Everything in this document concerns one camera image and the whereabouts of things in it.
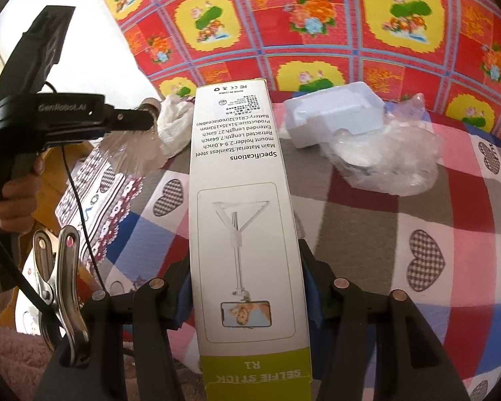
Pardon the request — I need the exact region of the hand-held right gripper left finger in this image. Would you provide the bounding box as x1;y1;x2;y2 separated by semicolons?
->
44;259;193;401

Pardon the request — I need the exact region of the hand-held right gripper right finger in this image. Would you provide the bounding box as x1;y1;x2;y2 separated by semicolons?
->
298;239;470;401

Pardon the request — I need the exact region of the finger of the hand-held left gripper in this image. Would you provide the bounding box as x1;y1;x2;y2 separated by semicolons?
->
104;108;158;133

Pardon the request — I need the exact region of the clear plastic bottle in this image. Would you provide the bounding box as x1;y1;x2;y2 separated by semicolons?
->
99;98;168;176

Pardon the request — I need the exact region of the white plastic bag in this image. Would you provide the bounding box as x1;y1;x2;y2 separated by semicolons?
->
154;94;197;157

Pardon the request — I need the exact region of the white selfie stick box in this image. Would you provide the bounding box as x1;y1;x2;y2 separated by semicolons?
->
189;79;314;401

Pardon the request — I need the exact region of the person's left hand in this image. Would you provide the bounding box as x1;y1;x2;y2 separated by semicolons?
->
0;154;45;235

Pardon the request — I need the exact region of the checked heart bed sheet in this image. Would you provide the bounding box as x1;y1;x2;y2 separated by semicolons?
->
14;100;501;401

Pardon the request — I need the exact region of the metal spring clip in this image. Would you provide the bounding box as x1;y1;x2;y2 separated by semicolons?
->
32;226;90;366

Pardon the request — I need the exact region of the clear plastic bag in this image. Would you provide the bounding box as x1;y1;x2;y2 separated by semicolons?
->
323;92;441;197

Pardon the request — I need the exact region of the pink fleece garment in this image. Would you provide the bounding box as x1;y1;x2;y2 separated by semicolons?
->
0;321;55;401

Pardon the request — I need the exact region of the white plastic tray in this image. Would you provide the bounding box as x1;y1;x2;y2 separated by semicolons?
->
285;81;385;150

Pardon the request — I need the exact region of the red floral printed blanket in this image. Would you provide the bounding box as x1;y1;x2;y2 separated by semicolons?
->
88;0;501;147

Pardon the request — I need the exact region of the thin black cable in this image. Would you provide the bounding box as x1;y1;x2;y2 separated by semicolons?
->
46;81;109;297

